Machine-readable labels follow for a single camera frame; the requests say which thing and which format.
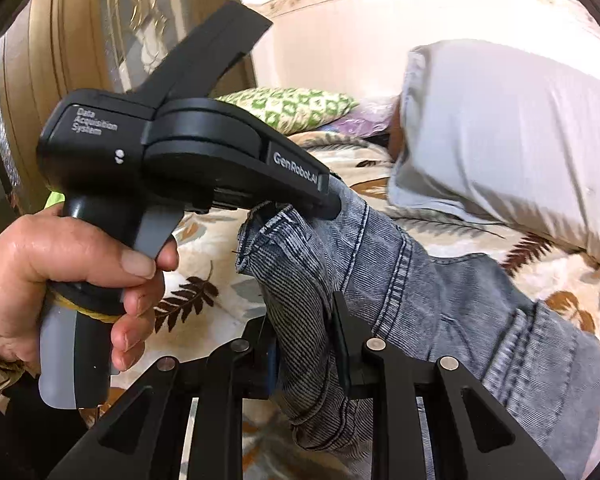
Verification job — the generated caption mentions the green patterned pillow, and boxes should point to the green patterned pillow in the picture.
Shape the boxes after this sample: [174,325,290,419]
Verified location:
[214,87,361,136]

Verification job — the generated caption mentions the cream bed headboard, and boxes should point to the cream bed headboard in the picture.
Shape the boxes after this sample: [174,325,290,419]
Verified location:
[235,0,600,111]

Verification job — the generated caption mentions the grey pillow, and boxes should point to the grey pillow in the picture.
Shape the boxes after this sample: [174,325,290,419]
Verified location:
[387,39,600,271]

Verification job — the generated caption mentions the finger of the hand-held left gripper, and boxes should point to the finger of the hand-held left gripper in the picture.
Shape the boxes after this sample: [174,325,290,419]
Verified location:
[139,0,273,109]
[265,137,342,220]

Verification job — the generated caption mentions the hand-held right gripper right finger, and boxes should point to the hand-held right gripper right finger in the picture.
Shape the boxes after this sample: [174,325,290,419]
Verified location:
[330,290,566,480]

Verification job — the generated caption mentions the gold ornamented wardrobe door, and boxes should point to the gold ornamented wardrobe door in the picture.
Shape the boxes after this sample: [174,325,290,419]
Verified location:
[0,0,258,241]

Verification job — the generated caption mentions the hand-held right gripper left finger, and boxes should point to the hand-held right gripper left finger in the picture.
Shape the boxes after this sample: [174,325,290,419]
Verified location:
[47,317,281,480]

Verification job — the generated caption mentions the grey-blue denim pants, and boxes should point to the grey-blue denim pants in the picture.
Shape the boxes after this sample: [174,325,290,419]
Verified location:
[236,187,600,480]

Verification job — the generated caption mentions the cream leaf print fleece blanket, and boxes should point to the cream leaf print fleece blanket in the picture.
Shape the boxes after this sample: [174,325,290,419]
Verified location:
[87,130,600,480]

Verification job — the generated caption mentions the person's left hand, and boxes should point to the person's left hand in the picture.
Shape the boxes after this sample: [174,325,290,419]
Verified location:
[0,207,180,376]

